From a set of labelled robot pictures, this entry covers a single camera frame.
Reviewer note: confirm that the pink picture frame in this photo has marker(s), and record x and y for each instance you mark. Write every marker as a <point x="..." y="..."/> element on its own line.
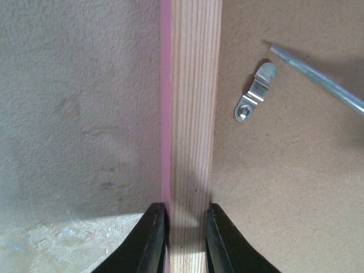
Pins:
<point x="291" y="176"/>

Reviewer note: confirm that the metal frame retaining clip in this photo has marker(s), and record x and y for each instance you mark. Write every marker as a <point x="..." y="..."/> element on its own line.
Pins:
<point x="257" y="92"/>

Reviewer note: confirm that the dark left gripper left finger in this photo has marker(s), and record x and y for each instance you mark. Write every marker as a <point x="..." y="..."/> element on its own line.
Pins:
<point x="144" y="248"/>

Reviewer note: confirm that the yellow handled screwdriver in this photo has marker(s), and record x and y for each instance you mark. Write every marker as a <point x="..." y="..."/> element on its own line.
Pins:
<point x="319" y="79"/>

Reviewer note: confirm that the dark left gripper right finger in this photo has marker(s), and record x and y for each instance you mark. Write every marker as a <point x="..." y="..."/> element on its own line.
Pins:
<point x="227" y="249"/>

